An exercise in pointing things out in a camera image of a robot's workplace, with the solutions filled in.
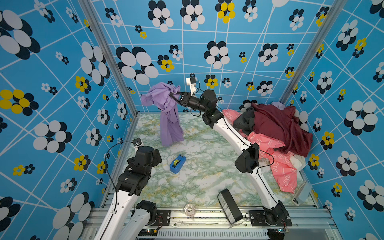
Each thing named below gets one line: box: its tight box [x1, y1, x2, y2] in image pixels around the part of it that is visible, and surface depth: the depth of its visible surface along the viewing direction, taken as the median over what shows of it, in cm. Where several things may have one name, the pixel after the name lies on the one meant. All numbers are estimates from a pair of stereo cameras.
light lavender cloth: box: [271, 101, 286, 111], surface depth 112 cm
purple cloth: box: [141, 82, 184, 147], surface depth 73 cm
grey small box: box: [291, 181, 313, 206], surface depth 79 cm
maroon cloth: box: [251, 103, 313, 157], surface depth 95 cm
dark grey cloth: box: [233, 107, 255, 135], surface depth 100 cm
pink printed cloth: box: [222, 109, 298, 194], surface depth 90 cm
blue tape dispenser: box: [169, 154, 187, 174], surface depth 90 cm
